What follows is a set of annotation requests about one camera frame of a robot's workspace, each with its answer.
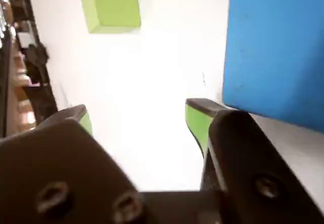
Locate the blue lego block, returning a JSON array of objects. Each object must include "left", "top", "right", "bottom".
[{"left": 222, "top": 0, "right": 324, "bottom": 134}]

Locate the dark office desk row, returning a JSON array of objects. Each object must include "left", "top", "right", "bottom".
[{"left": 0, "top": 0, "right": 59, "bottom": 138}]

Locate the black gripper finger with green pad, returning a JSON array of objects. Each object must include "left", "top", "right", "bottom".
[
  {"left": 184, "top": 98, "right": 324, "bottom": 224},
  {"left": 0, "top": 104, "right": 150, "bottom": 224}
]

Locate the black office chair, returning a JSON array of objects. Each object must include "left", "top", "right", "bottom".
[{"left": 26, "top": 43, "right": 50, "bottom": 87}]

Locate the green lego block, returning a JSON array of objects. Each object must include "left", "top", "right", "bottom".
[{"left": 80, "top": 0, "right": 141, "bottom": 34}]

